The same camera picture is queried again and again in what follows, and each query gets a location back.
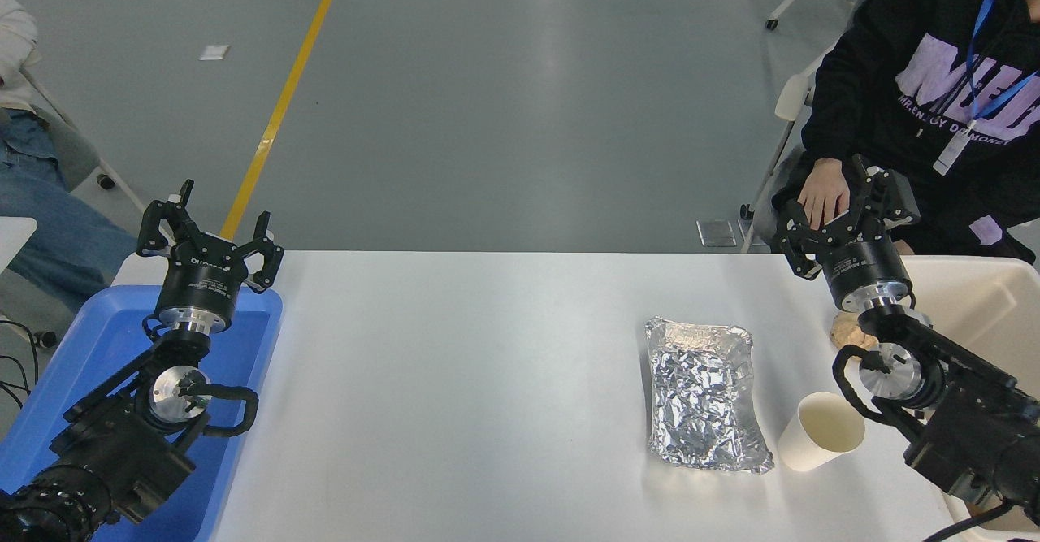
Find black cables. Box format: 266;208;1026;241
0;319;41;413

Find metal floor plate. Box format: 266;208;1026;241
697;219;738;247

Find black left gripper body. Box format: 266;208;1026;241
156;233;253;321

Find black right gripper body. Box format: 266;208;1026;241
819;232;914;305

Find person with lanyard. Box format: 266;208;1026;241
772;0;1040;265

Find white framed office chair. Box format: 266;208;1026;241
738;0;895;254

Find crumpled foil tray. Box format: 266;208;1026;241
645;317;775;475

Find blue lanyard with badge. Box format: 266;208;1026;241
933;0;1040;177

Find white side table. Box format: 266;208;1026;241
0;217;39;273

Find blue plastic tray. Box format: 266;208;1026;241
0;284;284;542

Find white paper cup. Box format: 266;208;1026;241
778;392;867;473

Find person's hand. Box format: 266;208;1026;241
799;158;852;230

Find crumpled tan paper ball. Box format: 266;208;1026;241
829;312;882;352

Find large pale bin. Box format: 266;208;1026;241
894;255;1040;542

